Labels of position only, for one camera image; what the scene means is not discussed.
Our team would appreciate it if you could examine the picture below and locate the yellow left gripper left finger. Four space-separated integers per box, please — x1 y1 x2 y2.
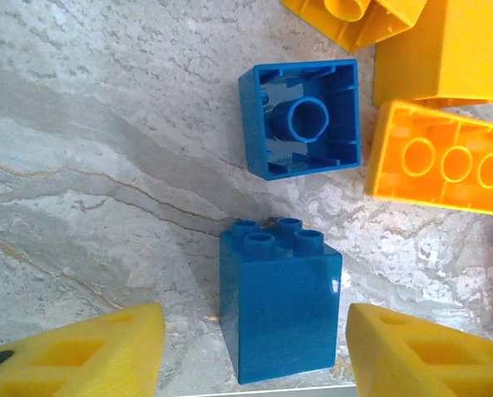
0 303 166 397

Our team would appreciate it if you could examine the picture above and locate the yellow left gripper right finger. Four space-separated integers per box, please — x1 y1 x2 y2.
345 303 493 397

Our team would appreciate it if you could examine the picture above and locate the blue square lego brick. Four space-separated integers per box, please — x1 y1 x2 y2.
218 217 343 385
237 59 362 181

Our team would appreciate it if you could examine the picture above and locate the yellow long lego brick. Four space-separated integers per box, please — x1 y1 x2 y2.
364 99 493 219

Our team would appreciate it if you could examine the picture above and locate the yellow square lego brick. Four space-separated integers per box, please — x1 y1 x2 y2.
280 0 428 54
372 0 493 109

